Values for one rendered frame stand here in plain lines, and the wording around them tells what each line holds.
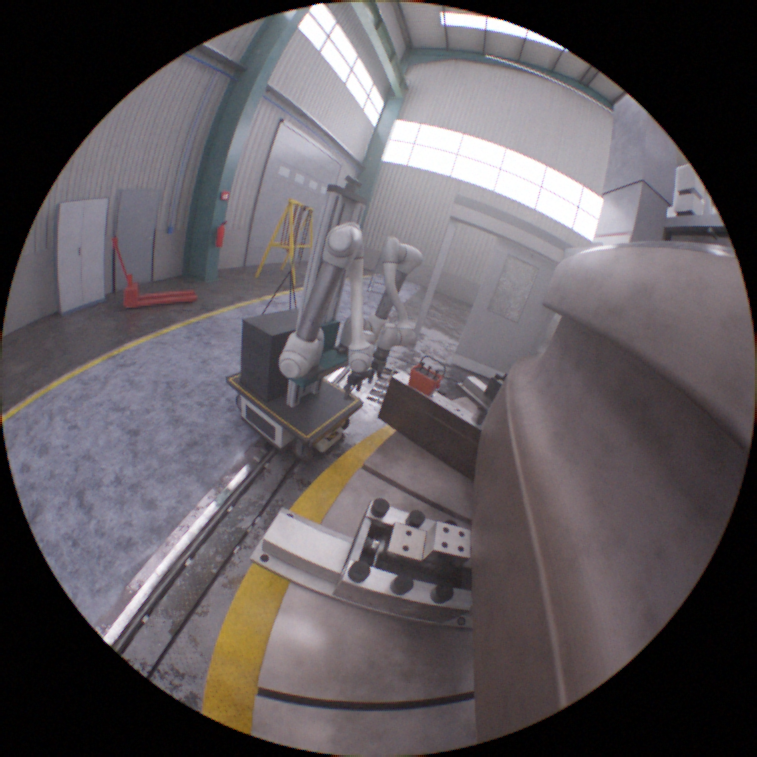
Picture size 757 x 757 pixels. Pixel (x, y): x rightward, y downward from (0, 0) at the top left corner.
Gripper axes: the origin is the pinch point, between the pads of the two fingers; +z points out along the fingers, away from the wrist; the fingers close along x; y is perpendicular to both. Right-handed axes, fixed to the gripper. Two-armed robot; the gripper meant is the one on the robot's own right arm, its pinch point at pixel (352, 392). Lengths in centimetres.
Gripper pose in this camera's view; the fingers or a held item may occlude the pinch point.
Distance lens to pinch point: 155.3
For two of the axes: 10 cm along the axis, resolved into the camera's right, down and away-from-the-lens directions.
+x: -4.5, 3.2, -8.3
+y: -8.5, -4.3, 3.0
